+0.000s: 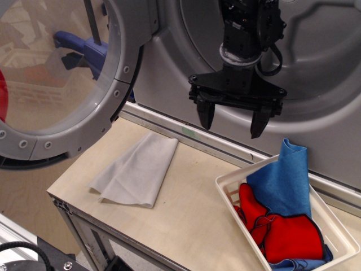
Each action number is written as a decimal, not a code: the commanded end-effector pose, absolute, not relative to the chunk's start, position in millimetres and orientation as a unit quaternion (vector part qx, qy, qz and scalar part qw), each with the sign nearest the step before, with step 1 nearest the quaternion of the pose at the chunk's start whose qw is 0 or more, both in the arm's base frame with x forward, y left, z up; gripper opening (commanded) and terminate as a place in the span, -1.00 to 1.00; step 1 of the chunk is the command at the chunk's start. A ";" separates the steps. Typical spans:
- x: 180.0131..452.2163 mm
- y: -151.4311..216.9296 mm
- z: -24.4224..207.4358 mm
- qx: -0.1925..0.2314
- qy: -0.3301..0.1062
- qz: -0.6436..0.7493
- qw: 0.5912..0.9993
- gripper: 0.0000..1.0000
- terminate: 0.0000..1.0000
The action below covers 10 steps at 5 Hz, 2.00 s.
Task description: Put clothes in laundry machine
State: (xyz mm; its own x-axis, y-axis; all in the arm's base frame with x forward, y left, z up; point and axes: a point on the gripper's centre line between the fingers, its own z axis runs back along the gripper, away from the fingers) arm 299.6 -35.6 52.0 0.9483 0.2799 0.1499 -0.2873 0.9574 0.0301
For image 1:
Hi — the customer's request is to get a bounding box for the aluminium table frame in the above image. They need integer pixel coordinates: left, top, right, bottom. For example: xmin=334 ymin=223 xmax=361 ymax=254
xmin=49 ymin=194 xmax=187 ymax=270

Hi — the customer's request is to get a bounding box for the black base with cable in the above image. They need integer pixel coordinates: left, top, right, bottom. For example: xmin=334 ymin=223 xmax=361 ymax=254
xmin=1 ymin=239 xmax=87 ymax=270

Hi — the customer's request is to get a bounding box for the white plastic basket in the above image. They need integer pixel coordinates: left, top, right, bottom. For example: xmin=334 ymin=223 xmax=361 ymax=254
xmin=215 ymin=155 xmax=360 ymax=270

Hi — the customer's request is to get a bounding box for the light blue cloth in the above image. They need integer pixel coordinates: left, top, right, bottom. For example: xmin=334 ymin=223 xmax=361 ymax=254
xmin=246 ymin=138 xmax=312 ymax=217

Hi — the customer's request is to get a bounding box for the grey laundry machine body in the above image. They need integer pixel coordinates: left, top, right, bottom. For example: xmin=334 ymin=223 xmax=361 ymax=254
xmin=124 ymin=1 xmax=360 ymax=215

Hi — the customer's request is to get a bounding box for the dark blue cloth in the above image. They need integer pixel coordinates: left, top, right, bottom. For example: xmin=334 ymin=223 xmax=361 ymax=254
xmin=266 ymin=245 xmax=334 ymax=270

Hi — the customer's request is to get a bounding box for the grey cloth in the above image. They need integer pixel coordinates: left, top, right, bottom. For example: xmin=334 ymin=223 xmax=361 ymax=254
xmin=87 ymin=132 xmax=178 ymax=208

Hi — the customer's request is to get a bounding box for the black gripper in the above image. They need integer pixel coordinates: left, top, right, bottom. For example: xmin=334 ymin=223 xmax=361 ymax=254
xmin=188 ymin=65 xmax=287 ymax=139

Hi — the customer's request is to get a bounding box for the blue clamp handle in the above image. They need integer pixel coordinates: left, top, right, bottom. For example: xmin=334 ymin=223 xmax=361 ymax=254
xmin=53 ymin=31 xmax=108 ymax=80

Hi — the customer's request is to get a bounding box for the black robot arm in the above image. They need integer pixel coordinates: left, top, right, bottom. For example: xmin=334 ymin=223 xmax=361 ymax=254
xmin=188 ymin=1 xmax=287 ymax=138

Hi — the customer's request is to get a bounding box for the red cloth black trim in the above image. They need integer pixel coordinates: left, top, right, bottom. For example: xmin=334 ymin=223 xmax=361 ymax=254
xmin=234 ymin=183 xmax=326 ymax=264

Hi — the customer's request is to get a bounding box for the grey round machine door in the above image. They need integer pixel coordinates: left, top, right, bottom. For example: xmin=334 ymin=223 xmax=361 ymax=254
xmin=1 ymin=1 xmax=158 ymax=171

